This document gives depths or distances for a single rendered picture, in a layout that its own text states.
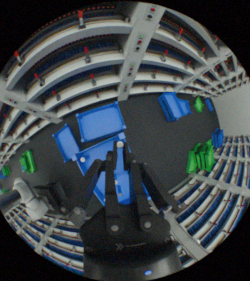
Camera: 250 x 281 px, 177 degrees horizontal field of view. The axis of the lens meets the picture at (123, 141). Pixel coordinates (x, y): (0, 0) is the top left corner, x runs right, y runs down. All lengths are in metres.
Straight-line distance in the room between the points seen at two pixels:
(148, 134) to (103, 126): 0.44
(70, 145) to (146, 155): 0.75
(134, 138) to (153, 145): 0.22
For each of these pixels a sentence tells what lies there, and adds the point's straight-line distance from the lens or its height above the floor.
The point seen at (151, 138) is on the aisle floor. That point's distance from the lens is 0.83.
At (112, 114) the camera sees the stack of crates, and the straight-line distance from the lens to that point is 0.62.
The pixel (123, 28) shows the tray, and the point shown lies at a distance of 0.42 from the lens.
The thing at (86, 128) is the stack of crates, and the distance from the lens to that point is 0.62.
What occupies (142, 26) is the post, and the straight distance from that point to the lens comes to 0.44.
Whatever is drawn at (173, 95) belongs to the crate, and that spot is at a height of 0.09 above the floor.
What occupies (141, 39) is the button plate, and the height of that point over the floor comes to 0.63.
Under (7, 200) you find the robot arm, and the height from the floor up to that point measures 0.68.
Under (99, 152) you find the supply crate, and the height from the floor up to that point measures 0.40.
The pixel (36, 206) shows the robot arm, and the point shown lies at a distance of 0.91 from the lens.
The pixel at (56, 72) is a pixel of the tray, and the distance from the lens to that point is 0.52.
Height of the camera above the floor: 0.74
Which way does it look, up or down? 82 degrees down
